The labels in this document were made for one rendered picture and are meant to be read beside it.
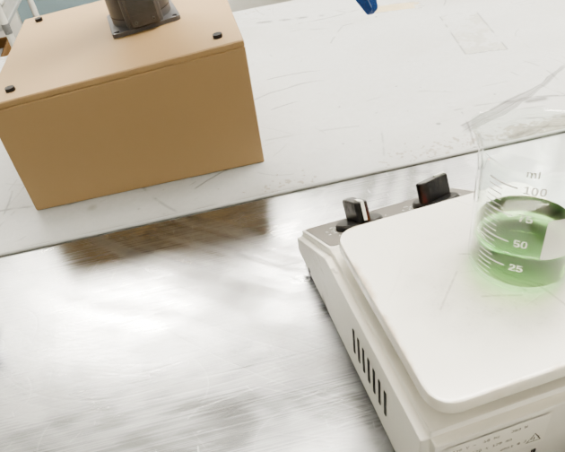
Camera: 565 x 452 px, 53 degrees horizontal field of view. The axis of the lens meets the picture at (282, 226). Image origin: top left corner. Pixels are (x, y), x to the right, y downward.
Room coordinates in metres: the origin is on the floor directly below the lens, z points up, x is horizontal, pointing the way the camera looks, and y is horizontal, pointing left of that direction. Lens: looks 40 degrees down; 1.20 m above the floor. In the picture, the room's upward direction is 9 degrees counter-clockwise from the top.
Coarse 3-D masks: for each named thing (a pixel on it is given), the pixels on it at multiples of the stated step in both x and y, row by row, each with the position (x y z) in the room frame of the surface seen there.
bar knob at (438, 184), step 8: (432, 176) 0.31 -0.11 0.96; (440, 176) 0.31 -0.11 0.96; (416, 184) 0.30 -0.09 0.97; (424, 184) 0.29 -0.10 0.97; (432, 184) 0.30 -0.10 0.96; (440, 184) 0.30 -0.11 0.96; (448, 184) 0.31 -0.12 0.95; (424, 192) 0.29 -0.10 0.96; (432, 192) 0.29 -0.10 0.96; (440, 192) 0.30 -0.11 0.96; (448, 192) 0.30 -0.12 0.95; (416, 200) 0.30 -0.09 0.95; (424, 200) 0.29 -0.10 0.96; (432, 200) 0.29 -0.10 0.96; (440, 200) 0.29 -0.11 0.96; (416, 208) 0.29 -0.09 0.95
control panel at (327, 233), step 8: (456, 192) 0.31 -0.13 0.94; (464, 192) 0.31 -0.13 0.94; (472, 192) 0.30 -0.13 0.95; (408, 200) 0.33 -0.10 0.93; (384, 208) 0.32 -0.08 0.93; (392, 208) 0.31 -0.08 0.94; (400, 208) 0.31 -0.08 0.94; (408, 208) 0.30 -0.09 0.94; (384, 216) 0.29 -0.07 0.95; (328, 224) 0.31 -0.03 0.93; (312, 232) 0.30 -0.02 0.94; (320, 232) 0.29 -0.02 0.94; (328, 232) 0.29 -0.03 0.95; (336, 232) 0.28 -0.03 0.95; (328, 240) 0.26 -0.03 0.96; (336, 240) 0.26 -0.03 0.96
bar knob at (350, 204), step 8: (344, 200) 0.30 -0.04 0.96; (352, 200) 0.29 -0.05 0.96; (360, 200) 0.28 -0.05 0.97; (344, 208) 0.30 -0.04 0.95; (352, 208) 0.29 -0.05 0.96; (360, 208) 0.28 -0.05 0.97; (368, 208) 0.28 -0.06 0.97; (352, 216) 0.29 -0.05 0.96; (360, 216) 0.28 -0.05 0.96; (368, 216) 0.28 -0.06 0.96; (376, 216) 0.28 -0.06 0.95; (336, 224) 0.29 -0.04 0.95; (344, 224) 0.28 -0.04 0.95; (352, 224) 0.28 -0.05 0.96; (360, 224) 0.28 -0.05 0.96
